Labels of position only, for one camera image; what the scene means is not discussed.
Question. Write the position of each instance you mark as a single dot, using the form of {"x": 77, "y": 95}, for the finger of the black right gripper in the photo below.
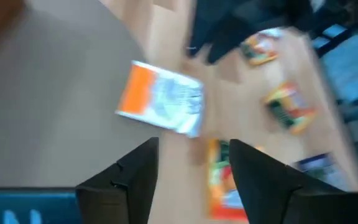
{"x": 213, "y": 25}
{"x": 235, "y": 43}

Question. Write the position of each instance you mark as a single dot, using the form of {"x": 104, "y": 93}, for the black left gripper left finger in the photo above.
{"x": 129, "y": 193}

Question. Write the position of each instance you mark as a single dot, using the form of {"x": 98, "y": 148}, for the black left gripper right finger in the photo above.
{"x": 269, "y": 193}

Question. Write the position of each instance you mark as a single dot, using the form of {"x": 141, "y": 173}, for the yellow mango tea packet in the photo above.
{"x": 258, "y": 51}
{"x": 221, "y": 186}
{"x": 289, "y": 107}

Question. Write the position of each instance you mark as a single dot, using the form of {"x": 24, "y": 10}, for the dark Ahmad tea packet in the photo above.
{"x": 319, "y": 168}

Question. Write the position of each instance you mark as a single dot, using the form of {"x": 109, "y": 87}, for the round grey table mat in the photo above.
{"x": 57, "y": 109}

